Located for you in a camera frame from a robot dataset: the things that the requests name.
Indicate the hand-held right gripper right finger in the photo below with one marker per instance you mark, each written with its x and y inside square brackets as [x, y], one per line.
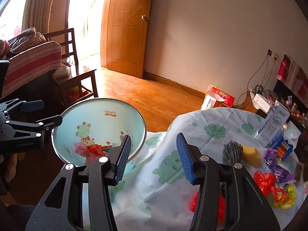
[184, 158]

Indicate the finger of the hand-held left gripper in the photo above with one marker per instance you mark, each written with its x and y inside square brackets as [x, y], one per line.
[49, 121]
[32, 105]

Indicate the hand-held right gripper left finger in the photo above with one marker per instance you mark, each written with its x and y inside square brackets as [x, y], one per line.
[124, 158]

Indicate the red orange snack wrapper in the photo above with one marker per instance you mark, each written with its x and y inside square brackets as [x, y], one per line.
[97, 150]

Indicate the green cartoon-print bin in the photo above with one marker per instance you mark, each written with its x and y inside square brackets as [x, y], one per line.
[101, 125]

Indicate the pink white plastic bag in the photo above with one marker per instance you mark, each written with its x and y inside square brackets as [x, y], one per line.
[80, 149]

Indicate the yellow sponge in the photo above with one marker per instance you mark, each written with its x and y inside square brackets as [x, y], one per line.
[251, 155]

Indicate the red plastic bag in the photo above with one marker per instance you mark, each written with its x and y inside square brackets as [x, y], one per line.
[264, 181]

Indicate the purple wrapper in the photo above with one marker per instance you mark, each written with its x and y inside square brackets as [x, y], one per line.
[279, 168]

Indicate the yellow wrapper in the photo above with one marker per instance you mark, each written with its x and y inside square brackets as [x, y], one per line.
[287, 195]

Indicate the person's left hand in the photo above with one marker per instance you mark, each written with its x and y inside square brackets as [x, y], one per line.
[9, 167]

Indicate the white cloud-print tablecloth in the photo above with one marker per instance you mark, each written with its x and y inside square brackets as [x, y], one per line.
[168, 137]

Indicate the red striped sofa cover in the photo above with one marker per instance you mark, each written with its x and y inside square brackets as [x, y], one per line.
[31, 62]

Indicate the white tissue pack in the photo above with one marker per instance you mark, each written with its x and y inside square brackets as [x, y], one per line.
[61, 72]

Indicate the dark wooden chair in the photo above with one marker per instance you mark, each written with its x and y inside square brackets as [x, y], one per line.
[79, 77]

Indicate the pink quilted jacket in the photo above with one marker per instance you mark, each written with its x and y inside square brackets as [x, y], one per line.
[28, 38]

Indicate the red and white paper bag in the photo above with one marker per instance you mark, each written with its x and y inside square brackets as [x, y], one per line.
[226, 97]

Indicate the small brown side cabinet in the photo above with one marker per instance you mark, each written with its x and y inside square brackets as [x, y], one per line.
[247, 102]

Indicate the white milk carton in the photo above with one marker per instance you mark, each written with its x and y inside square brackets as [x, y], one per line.
[272, 122]

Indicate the white flat box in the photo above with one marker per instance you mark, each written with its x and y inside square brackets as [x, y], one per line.
[262, 101]

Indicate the blue gable-top carton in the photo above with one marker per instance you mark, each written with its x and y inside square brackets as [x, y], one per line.
[285, 146]

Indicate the beige striped curtain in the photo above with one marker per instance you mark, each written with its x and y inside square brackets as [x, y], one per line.
[45, 4]

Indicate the brown wooden door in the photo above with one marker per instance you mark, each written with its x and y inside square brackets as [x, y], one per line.
[125, 41]

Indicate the black television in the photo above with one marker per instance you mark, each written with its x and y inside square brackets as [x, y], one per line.
[284, 89]

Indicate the red lace cloth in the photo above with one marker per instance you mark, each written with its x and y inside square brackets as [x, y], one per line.
[291, 74]

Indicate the wall socket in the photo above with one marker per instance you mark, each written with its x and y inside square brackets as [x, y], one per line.
[272, 54]

